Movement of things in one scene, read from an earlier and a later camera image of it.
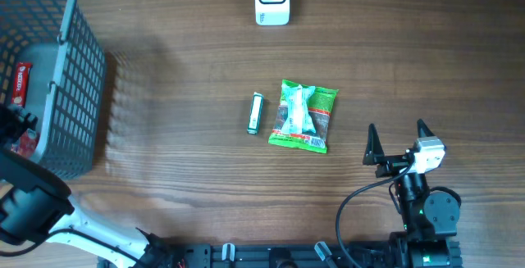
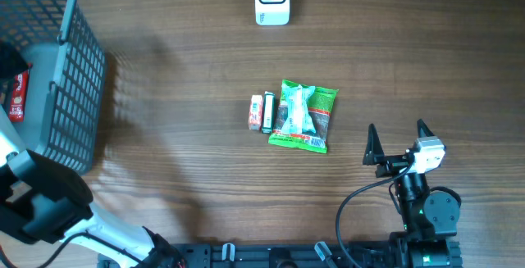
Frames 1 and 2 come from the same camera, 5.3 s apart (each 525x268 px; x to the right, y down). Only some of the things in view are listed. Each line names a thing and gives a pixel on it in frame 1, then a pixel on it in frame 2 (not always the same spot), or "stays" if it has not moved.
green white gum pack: [255, 113] → [268, 111]
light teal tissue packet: [299, 120] stays
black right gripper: [375, 155] stays
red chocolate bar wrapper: [20, 84] stays
